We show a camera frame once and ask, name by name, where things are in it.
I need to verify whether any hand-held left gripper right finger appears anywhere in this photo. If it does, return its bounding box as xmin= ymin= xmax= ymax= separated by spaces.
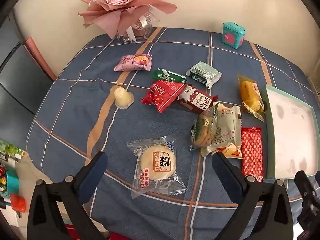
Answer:
xmin=212 ymin=152 xmax=294 ymax=240

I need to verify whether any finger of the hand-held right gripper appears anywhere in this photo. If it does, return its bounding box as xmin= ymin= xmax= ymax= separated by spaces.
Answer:
xmin=294 ymin=170 xmax=320 ymax=240

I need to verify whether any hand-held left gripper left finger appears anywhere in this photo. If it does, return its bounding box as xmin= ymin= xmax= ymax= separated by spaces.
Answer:
xmin=27 ymin=151 xmax=108 ymax=240

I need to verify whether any red patterned wafer packet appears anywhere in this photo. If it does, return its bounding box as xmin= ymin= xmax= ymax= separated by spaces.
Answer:
xmin=241 ymin=127 xmax=264 ymax=183

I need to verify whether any white biscuit packet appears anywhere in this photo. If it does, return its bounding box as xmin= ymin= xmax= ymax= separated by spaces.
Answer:
xmin=201 ymin=103 xmax=242 ymax=157

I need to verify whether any clear green cracker packet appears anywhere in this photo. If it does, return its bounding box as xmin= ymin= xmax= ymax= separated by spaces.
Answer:
xmin=189 ymin=102 xmax=219 ymax=153

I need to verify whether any green rimmed white box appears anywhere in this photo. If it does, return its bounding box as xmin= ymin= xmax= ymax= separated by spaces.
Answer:
xmin=264 ymin=84 xmax=320 ymax=180

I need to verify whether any round cake clear packet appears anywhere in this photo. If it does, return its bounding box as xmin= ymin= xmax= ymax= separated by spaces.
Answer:
xmin=127 ymin=135 xmax=187 ymax=200

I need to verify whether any maroon and white snack packet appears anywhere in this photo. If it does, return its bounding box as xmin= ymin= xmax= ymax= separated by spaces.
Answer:
xmin=177 ymin=84 xmax=219 ymax=114

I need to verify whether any yellow bread packet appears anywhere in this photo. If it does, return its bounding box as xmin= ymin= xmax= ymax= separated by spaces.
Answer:
xmin=237 ymin=73 xmax=266 ymax=122

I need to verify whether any red flower print packet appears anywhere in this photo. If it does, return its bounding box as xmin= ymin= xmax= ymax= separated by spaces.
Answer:
xmin=140 ymin=80 xmax=187 ymax=114

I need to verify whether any dark green snack packet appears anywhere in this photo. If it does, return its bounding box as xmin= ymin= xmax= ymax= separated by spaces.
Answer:
xmin=151 ymin=68 xmax=187 ymax=84

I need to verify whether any blue plaid tablecloth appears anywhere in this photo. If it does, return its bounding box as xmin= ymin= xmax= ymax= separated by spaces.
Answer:
xmin=26 ymin=26 xmax=320 ymax=235

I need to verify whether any orange plastic toy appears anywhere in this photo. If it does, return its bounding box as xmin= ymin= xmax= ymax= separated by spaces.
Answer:
xmin=10 ymin=192 xmax=27 ymax=213

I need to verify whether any teal plastic toy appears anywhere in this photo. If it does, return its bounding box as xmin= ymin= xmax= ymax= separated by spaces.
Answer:
xmin=0 ymin=166 xmax=19 ymax=198

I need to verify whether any green printed packaging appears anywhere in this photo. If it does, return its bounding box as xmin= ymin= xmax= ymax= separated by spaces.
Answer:
xmin=0 ymin=139 xmax=28 ymax=160

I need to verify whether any mint green snack packet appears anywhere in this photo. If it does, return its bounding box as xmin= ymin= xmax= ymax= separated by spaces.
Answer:
xmin=185 ymin=61 xmax=223 ymax=89

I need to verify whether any pink snack packet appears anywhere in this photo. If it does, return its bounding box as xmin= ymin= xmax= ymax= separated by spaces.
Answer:
xmin=114 ymin=53 xmax=152 ymax=72

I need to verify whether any grey cabinet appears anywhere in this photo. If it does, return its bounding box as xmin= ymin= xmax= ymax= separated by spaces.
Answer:
xmin=0 ymin=22 xmax=54 ymax=130

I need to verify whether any pink furniture edge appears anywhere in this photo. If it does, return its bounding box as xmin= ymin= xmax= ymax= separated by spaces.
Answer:
xmin=24 ymin=37 xmax=57 ymax=82

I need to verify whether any teal and pink toy box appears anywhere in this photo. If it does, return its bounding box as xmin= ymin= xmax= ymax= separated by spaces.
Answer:
xmin=221 ymin=22 xmax=245 ymax=50

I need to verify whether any clear glass vase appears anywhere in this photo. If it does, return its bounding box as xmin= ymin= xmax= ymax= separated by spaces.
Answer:
xmin=117 ymin=10 xmax=160 ymax=43

